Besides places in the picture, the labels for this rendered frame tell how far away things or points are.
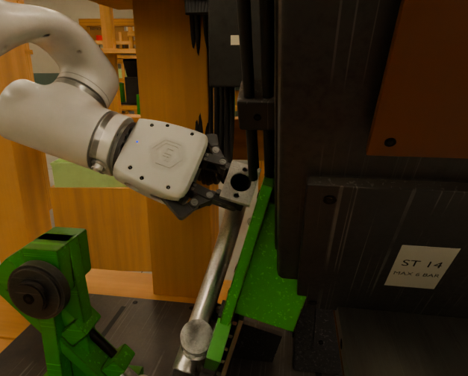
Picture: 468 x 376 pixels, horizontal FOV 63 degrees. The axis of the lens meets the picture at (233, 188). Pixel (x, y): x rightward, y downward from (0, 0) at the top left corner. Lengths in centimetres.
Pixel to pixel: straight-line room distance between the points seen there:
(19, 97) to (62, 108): 5
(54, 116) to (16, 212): 51
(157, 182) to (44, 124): 16
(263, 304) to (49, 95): 37
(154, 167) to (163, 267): 43
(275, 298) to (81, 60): 38
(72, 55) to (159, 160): 18
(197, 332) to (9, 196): 65
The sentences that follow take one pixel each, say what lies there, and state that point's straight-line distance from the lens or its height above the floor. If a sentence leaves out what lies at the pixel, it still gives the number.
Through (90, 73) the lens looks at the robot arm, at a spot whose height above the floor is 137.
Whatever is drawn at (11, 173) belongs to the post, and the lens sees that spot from 98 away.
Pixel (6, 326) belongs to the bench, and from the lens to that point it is 94.
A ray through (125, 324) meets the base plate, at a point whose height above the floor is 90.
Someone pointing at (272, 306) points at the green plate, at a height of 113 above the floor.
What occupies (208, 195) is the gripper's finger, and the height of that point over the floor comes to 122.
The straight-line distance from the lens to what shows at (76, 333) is 58.
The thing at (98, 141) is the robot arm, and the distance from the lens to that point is 50.
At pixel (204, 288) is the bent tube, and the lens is 57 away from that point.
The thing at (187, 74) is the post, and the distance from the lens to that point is 75.
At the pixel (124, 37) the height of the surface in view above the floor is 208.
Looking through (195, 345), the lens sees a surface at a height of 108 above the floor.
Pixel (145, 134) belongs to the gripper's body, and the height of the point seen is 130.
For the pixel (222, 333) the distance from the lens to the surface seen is 45.
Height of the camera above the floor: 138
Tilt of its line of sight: 18 degrees down
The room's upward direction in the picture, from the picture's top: straight up
